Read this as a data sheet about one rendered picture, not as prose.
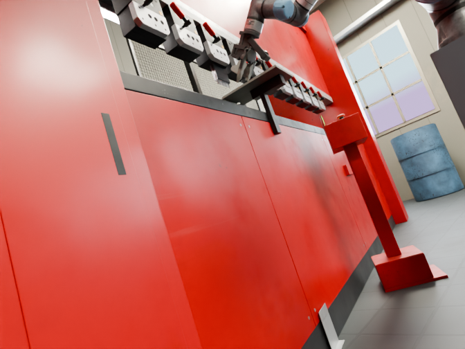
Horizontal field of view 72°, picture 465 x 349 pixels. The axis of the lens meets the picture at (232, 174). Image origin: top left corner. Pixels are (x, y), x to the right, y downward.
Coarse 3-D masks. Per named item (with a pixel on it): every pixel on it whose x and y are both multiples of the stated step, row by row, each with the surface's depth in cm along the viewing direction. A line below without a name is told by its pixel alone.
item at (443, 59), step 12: (444, 48) 94; (456, 48) 92; (432, 60) 96; (444, 60) 94; (456, 60) 92; (444, 72) 94; (456, 72) 93; (444, 84) 95; (456, 84) 93; (456, 96) 93; (456, 108) 94
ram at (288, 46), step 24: (168, 0) 122; (192, 0) 140; (216, 0) 163; (240, 0) 196; (240, 24) 180; (264, 24) 221; (288, 24) 285; (264, 48) 201; (288, 48) 252; (312, 72) 296
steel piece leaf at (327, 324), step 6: (330, 318) 109; (324, 324) 103; (330, 324) 107; (330, 330) 105; (330, 336) 104; (336, 336) 108; (330, 342) 102; (336, 342) 106; (342, 342) 106; (336, 348) 103
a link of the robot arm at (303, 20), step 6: (300, 0) 129; (306, 0) 128; (312, 0) 128; (300, 6) 130; (306, 6) 129; (312, 6) 131; (300, 12) 131; (306, 12) 132; (294, 18) 131; (300, 18) 133; (306, 18) 135; (294, 24) 135; (300, 24) 136
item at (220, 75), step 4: (212, 64) 141; (212, 68) 141; (216, 68) 142; (220, 68) 145; (212, 72) 141; (216, 72) 140; (220, 72) 143; (224, 72) 147; (216, 76) 140; (220, 76) 142; (224, 76) 145; (216, 80) 140; (220, 80) 142; (224, 80) 144; (228, 80) 147; (220, 84) 141; (224, 84) 144; (228, 84) 148
